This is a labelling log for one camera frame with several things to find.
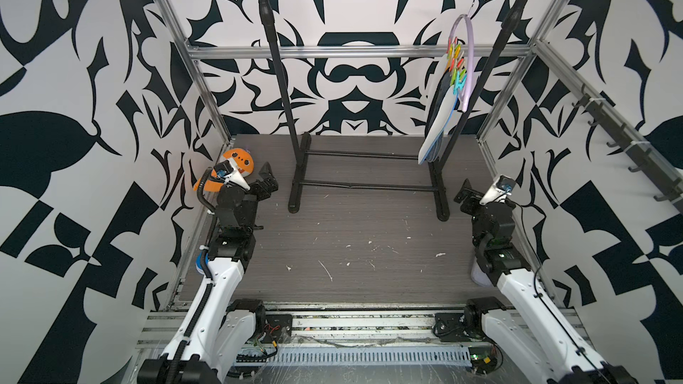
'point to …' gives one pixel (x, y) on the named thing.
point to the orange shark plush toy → (243, 165)
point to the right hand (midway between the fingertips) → (481, 182)
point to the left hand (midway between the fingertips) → (249, 166)
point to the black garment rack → (297, 189)
